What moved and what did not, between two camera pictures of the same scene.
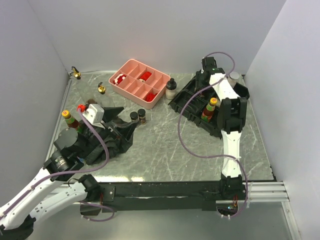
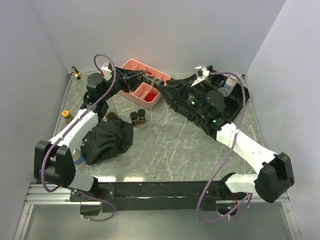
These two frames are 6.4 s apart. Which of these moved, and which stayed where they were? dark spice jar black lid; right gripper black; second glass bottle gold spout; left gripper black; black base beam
Moved: left gripper black; right gripper black
Stayed: second glass bottle gold spout; dark spice jar black lid; black base beam
